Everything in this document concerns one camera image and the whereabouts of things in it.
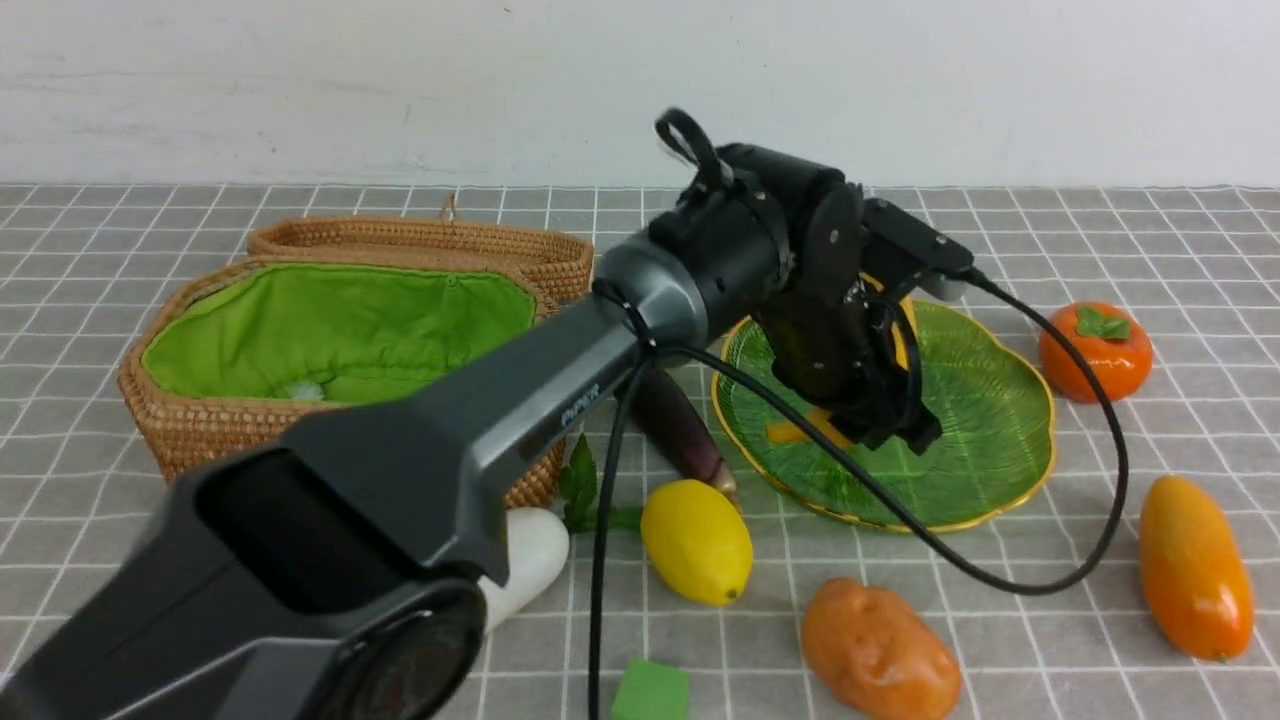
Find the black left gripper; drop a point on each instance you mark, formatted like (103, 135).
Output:
(856, 361)

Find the dark purple eggplant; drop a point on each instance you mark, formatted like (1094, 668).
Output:
(666, 416)

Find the yellow plastic lemon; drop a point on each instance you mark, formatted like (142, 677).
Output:
(697, 542)

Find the orange persimmon with green top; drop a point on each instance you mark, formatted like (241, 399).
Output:
(1112, 342)

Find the brown orange potato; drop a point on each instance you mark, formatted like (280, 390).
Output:
(873, 653)

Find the white radish with green leaves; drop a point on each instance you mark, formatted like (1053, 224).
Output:
(539, 540)

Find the orange yellow mango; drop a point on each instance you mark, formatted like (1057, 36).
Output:
(1193, 577)

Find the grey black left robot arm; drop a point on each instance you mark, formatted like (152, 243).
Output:
(332, 574)

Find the green leaf-shaped plate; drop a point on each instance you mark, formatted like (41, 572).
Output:
(996, 451)

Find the green foam cube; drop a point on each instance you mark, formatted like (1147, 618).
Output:
(651, 691)

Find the woven wicker basket green lining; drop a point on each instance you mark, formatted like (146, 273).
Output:
(238, 355)

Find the grey checked tablecloth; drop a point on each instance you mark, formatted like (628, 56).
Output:
(84, 265)

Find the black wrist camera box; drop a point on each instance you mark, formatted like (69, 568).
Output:
(905, 255)

